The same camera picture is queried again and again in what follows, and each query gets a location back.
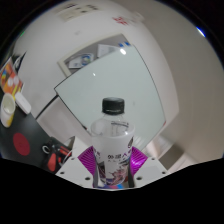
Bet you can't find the whiteboard on black stand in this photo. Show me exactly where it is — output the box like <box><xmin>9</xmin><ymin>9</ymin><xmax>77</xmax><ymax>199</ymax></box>
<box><xmin>34</xmin><ymin>44</ymin><xmax>167</xmax><ymax>153</ymax></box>

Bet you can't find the black and red power drill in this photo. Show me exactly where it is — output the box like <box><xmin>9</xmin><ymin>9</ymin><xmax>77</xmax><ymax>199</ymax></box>
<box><xmin>41</xmin><ymin>138</ymin><xmax>75</xmax><ymax>171</ymax></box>

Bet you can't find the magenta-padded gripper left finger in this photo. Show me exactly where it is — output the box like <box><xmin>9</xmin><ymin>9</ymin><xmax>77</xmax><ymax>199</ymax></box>
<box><xmin>55</xmin><ymin>145</ymin><xmax>98</xmax><ymax>188</ymax></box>

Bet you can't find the grey framed notice board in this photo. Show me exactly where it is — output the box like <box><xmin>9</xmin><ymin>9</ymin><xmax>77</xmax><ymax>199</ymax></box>
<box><xmin>57</xmin><ymin>33</ymin><xmax>131</xmax><ymax>78</ymax></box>

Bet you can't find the flat round red coaster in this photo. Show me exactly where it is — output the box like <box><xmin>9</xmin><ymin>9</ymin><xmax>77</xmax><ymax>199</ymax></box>
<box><xmin>12</xmin><ymin>132</ymin><xmax>32</xmax><ymax>157</ymax></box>

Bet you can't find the large white wall poster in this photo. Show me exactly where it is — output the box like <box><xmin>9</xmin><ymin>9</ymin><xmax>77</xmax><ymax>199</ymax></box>
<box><xmin>56</xmin><ymin>2</ymin><xmax>101</xmax><ymax>22</ymax></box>

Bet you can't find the black flag with white print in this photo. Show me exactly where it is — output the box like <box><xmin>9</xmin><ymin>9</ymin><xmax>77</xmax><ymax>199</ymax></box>
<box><xmin>11</xmin><ymin>51</ymin><xmax>28</xmax><ymax>69</ymax></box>

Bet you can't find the white flat device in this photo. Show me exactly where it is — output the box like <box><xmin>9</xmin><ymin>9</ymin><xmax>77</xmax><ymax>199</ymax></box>
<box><xmin>14</xmin><ymin>91</ymin><xmax>33</xmax><ymax>115</ymax></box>

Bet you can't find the clear bottle with printed label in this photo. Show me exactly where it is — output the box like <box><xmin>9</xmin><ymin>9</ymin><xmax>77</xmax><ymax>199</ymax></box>
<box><xmin>90</xmin><ymin>97</ymin><xmax>136</xmax><ymax>188</ymax></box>

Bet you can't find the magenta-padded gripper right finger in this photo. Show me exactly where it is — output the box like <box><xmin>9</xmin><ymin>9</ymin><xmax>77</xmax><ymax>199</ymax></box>
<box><xmin>128</xmin><ymin>146</ymin><xmax>169</xmax><ymax>188</ymax></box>

